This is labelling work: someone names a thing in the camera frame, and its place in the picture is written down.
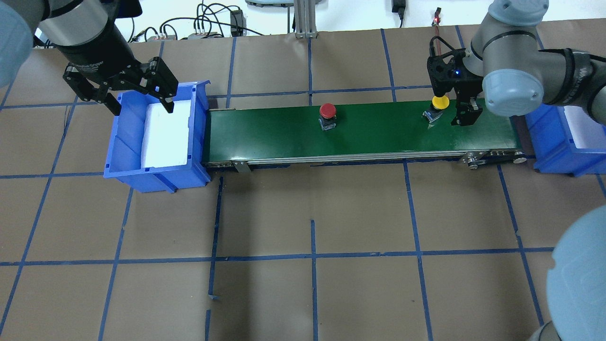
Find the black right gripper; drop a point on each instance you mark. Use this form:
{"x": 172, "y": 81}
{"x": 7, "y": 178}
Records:
{"x": 467, "y": 85}

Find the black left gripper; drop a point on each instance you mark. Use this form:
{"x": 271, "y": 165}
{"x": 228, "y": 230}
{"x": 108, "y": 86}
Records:
{"x": 96, "y": 56}

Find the yellow push button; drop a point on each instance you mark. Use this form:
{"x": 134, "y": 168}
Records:
{"x": 436, "y": 108}

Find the red push button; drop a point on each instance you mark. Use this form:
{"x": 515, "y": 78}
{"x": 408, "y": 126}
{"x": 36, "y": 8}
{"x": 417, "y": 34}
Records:
{"x": 327, "y": 117}

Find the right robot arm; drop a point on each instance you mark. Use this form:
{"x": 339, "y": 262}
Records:
{"x": 515, "y": 77}

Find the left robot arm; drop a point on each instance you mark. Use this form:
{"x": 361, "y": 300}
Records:
{"x": 64, "y": 22}

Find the white foam in left bin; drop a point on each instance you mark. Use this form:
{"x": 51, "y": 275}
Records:
{"x": 165, "y": 135}

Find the white foam in bin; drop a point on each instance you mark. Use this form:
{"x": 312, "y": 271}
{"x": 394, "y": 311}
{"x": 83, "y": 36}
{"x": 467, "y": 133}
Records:
{"x": 165, "y": 135}
{"x": 586, "y": 133}

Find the blue left bin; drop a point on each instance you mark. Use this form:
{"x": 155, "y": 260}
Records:
{"x": 123, "y": 161}

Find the blue bin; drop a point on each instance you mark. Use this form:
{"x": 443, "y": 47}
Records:
{"x": 554, "y": 147}
{"x": 123, "y": 161}

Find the blue right bin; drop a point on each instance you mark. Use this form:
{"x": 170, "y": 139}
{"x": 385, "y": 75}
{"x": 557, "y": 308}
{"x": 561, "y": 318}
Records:
{"x": 554, "y": 147}

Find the green conveyor belt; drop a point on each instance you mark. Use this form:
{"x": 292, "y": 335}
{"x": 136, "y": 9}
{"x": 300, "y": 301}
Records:
{"x": 239, "y": 138}

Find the white foam in right bin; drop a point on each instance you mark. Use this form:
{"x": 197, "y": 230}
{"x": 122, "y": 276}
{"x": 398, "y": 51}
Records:
{"x": 586, "y": 133}

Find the black power adapter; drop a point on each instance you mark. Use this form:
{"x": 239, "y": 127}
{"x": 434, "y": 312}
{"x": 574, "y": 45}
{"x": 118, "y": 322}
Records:
{"x": 237, "y": 23}

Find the aluminium profile post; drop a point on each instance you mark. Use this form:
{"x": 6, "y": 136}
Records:
{"x": 305, "y": 19}

